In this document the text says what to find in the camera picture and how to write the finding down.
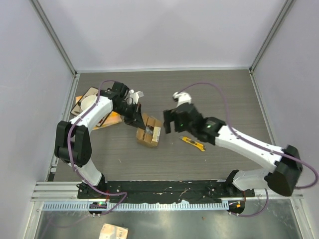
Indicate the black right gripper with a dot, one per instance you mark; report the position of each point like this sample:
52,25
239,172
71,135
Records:
169,114

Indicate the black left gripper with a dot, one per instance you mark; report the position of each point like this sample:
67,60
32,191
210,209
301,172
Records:
138,123

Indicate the clear box contents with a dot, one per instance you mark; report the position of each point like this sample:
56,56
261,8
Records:
149,130

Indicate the brown cardboard express box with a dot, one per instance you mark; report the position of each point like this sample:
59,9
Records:
147,139

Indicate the yellow utility knife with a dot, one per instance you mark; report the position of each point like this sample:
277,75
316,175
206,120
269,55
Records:
196,144

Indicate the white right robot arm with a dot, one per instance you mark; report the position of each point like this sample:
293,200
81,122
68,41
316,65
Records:
279,170

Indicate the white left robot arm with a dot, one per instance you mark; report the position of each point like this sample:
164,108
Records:
72,141

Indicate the orange checkered cloth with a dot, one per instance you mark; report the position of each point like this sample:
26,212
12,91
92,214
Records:
110,119

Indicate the white floral bowl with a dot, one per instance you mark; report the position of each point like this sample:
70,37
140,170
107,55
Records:
87,102

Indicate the floral square plate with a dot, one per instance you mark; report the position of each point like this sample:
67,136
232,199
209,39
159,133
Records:
90,91

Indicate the pink paper packet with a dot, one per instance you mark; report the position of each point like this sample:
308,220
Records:
109,231

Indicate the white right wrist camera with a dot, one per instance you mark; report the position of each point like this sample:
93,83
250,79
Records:
181,98

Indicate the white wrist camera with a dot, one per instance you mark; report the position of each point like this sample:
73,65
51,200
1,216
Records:
133,97
181,98

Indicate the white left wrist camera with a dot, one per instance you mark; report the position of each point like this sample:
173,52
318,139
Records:
133,97

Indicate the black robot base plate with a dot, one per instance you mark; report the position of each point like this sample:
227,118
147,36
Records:
166,192

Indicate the aluminium frame rail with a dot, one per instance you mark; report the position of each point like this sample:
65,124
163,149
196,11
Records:
66,191

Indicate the white slotted cable duct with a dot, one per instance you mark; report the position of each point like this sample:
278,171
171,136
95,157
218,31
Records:
125,207

